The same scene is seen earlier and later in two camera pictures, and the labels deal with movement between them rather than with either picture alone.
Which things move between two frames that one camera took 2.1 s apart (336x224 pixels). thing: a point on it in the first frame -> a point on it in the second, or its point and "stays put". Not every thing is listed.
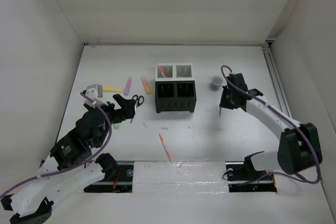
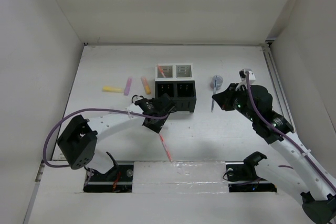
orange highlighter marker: [146, 85] stays put
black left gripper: [127, 111] -> [157, 126]
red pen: [161, 71] stays put
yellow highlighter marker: [110, 88] stays put
